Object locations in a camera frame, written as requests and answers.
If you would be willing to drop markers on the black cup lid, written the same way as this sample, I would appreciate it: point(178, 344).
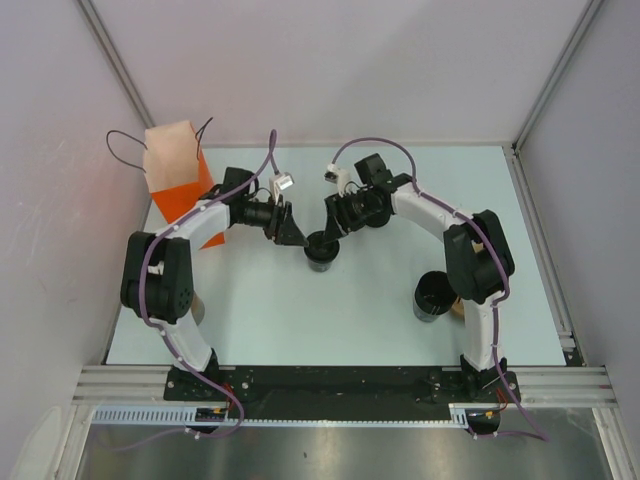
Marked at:
point(319, 250)

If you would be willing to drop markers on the black ribbed cup stack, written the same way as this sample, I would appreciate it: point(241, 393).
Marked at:
point(378, 220)

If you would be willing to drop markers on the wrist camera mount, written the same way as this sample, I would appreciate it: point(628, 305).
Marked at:
point(278, 183)
point(339, 177)

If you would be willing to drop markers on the grey slotted cable duct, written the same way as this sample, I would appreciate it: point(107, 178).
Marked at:
point(180, 416)

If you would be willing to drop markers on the orange paper bag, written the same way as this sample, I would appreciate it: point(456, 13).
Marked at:
point(174, 166)

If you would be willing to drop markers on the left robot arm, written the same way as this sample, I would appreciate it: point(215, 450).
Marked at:
point(157, 281)

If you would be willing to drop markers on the black coffee cup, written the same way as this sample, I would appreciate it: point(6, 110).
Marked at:
point(433, 296)

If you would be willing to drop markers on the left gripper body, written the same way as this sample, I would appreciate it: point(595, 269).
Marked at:
point(274, 227)

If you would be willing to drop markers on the grey straw holder cup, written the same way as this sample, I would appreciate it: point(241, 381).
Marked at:
point(198, 310)

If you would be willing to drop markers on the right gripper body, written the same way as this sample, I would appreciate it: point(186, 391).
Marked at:
point(352, 206)

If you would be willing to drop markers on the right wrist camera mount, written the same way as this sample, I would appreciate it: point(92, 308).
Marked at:
point(339, 177)

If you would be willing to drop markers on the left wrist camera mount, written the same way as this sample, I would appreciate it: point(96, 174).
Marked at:
point(278, 183)

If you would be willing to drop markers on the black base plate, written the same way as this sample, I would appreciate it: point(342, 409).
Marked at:
point(344, 393)

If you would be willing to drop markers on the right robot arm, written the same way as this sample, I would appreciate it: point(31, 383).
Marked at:
point(478, 260)

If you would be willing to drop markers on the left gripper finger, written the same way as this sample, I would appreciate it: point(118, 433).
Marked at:
point(291, 239)
point(289, 225)

